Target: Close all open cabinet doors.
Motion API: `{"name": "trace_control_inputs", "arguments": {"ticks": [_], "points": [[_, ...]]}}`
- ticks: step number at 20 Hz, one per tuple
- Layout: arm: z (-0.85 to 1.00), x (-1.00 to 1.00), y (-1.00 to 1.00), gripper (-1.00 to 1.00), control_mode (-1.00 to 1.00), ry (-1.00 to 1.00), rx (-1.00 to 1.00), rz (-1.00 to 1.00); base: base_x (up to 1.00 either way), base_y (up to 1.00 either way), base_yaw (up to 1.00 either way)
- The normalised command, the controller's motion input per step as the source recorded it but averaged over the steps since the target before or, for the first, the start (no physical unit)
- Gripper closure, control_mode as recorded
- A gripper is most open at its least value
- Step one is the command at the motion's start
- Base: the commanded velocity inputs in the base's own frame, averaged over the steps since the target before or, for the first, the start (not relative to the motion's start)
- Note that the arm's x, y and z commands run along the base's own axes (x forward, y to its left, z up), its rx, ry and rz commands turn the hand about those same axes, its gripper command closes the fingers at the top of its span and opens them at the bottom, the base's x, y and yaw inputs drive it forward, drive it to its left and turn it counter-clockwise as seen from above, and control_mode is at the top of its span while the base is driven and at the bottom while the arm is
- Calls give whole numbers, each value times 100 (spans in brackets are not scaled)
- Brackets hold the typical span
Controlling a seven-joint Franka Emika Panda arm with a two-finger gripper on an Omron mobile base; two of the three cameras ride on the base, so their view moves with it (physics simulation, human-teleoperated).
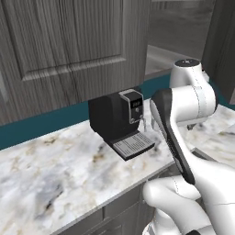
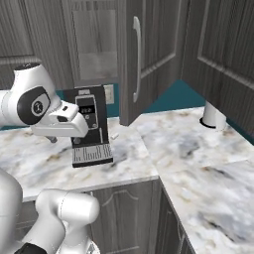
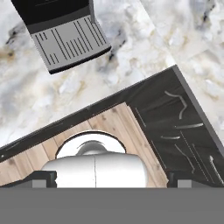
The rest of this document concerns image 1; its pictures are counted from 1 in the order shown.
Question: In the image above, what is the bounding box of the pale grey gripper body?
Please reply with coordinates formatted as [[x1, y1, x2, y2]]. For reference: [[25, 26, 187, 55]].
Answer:
[[151, 117, 161, 132]]

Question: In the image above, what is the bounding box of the narrow grey wood cabinet door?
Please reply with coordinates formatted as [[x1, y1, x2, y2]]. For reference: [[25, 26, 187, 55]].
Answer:
[[200, 0, 235, 106]]

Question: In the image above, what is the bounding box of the grey base cabinet door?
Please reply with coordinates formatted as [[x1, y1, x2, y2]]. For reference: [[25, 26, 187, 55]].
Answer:
[[82, 202, 145, 235]]

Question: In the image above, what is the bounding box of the large grey wood cabinet door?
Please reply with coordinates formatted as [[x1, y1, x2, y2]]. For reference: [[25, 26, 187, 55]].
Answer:
[[0, 0, 151, 127]]

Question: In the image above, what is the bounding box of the black coffee machine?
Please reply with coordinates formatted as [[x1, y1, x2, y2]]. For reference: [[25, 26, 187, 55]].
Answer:
[[88, 86, 156, 162]]

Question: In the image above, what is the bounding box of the grey drawer front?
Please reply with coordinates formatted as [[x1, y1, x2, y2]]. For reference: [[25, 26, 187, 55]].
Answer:
[[102, 184, 144, 220], [57, 208, 105, 235]]

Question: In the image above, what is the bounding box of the grey wood wall cabinet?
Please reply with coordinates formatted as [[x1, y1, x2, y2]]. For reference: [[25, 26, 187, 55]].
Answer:
[[144, 0, 216, 77]]

